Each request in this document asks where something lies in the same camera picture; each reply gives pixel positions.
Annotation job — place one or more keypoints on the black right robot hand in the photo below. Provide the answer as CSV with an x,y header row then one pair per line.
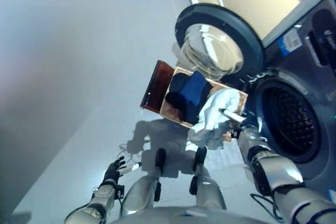
x,y
233,117

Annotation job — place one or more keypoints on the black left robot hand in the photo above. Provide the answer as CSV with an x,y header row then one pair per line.
x,y
111,172

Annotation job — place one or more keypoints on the white garment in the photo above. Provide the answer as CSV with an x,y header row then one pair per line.
x,y
210,113

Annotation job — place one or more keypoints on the blue garment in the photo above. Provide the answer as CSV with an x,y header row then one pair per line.
x,y
193,87

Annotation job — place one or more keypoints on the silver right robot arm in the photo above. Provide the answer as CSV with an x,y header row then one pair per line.
x,y
270,166

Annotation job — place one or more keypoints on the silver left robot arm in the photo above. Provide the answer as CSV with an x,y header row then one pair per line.
x,y
105,195

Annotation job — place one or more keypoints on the grey front-load washing machine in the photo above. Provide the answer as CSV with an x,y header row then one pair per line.
x,y
315,72

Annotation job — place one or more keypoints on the silver left robot leg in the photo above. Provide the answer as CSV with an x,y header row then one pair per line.
x,y
139,190

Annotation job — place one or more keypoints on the silver robot leg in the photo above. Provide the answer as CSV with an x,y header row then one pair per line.
x,y
139,190
210,190

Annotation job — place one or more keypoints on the woven wicker laundry basket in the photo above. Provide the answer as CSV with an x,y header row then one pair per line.
x,y
172,115

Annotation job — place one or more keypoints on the silver right robot leg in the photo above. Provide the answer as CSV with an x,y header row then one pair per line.
x,y
210,190

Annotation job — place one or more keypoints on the round glass washer door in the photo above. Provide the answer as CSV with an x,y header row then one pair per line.
x,y
210,43

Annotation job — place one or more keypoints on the brown glossy curved stand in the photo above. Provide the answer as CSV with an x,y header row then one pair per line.
x,y
157,87

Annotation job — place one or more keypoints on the grey robot torso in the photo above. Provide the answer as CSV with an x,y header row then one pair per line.
x,y
183,216

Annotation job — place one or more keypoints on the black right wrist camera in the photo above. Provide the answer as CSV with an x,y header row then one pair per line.
x,y
235,134

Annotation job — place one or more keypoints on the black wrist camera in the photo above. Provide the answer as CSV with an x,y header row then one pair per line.
x,y
120,192
235,134

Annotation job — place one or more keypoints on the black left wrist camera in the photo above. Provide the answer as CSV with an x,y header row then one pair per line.
x,y
120,192

